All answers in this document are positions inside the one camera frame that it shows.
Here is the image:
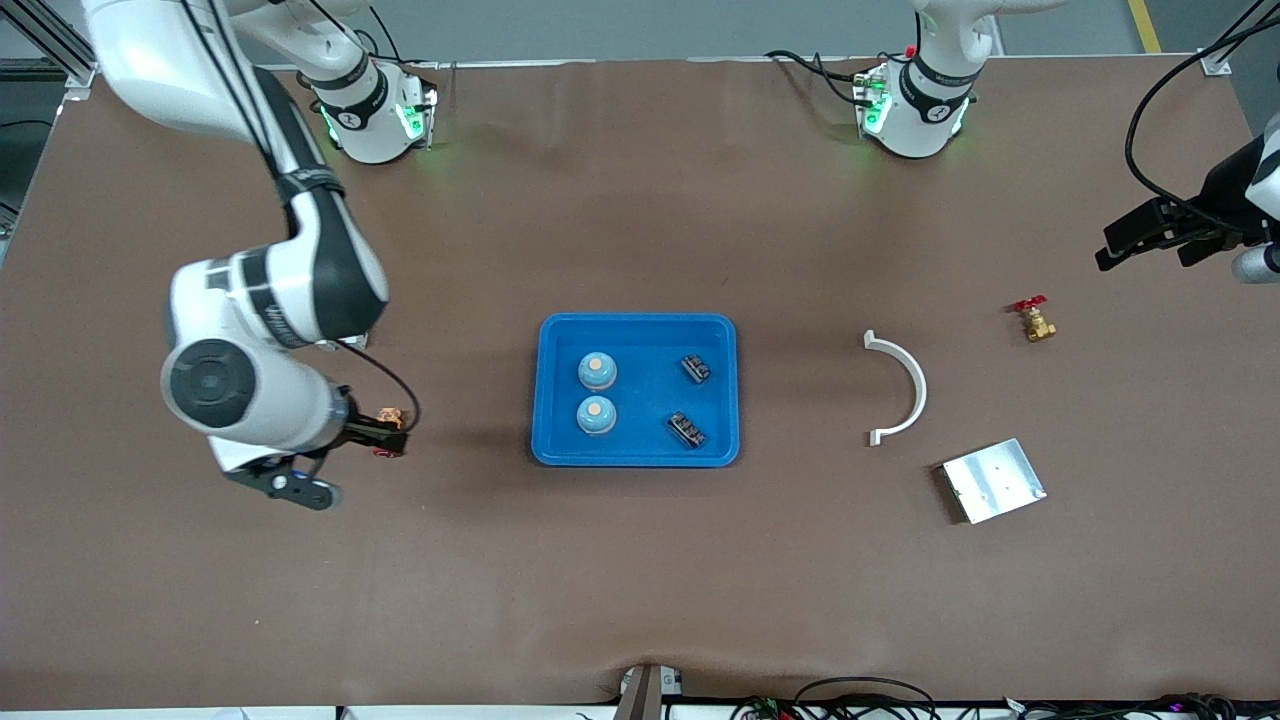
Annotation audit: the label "blue plastic tray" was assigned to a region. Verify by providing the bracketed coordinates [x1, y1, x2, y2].
[531, 312, 741, 469]

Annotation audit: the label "white semicircular pipe clamp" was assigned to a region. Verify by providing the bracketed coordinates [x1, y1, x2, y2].
[863, 330, 929, 447]

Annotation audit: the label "square aluminium plate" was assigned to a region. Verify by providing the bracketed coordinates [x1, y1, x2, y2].
[936, 438, 1048, 525]

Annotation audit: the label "brown table mat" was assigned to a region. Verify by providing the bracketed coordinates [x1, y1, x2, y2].
[0, 58, 1280, 706]

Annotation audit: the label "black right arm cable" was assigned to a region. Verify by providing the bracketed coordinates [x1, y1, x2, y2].
[180, 0, 421, 433]

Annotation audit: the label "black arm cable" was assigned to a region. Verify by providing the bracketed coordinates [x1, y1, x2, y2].
[1124, 0, 1280, 236]
[180, 0, 421, 433]

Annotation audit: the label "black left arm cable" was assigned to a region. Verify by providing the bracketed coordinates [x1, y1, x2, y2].
[1124, 0, 1280, 236]

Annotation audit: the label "brass valve red handle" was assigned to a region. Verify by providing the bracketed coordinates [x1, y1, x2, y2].
[1008, 295, 1058, 344]

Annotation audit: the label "aluminium frame post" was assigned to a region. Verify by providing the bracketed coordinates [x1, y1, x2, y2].
[0, 0, 101, 91]
[1200, 0, 1280, 76]

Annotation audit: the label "grey table edge bracket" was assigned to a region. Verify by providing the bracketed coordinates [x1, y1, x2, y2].
[613, 663, 686, 720]

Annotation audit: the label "black cables under table edge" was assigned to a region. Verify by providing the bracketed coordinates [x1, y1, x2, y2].
[730, 677, 1280, 720]

